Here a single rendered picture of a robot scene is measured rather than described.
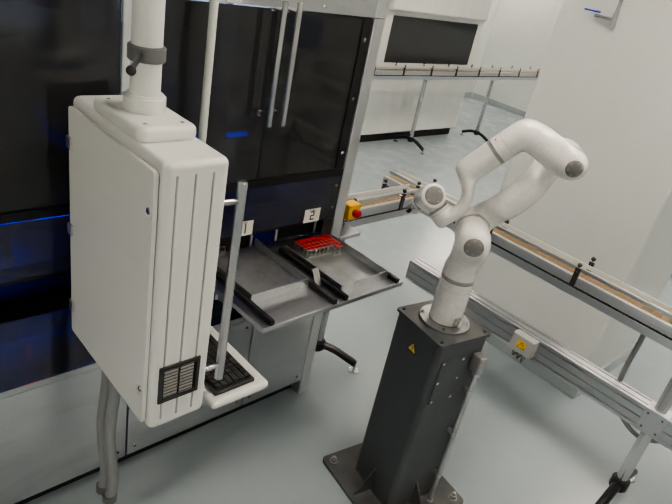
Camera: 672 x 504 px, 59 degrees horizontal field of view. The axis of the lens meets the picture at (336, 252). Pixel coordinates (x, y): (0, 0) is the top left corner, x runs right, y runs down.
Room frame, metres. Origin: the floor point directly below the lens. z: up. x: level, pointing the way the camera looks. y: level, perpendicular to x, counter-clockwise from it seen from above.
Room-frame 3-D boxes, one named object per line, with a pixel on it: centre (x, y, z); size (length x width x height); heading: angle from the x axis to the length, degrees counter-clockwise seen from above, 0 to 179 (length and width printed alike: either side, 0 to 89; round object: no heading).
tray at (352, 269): (2.13, -0.01, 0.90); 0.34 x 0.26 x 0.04; 48
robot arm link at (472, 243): (1.89, -0.45, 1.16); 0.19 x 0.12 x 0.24; 176
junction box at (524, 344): (2.46, -0.97, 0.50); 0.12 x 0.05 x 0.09; 48
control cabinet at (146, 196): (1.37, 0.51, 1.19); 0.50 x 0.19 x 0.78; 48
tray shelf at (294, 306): (2.02, 0.12, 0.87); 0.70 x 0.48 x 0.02; 138
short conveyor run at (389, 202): (2.76, -0.11, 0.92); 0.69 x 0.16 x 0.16; 138
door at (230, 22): (1.86, 0.50, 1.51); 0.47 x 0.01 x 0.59; 138
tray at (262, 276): (1.94, 0.29, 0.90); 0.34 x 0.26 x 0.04; 48
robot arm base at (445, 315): (1.92, -0.45, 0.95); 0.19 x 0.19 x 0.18
